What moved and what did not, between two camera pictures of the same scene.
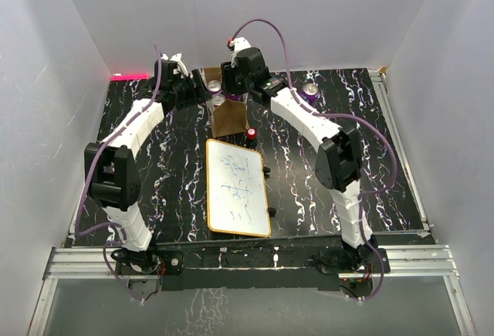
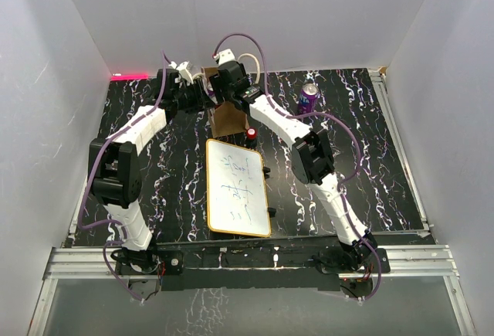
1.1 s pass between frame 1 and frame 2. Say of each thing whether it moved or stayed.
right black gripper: moved
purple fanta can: stayed
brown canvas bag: stayed
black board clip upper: stayed
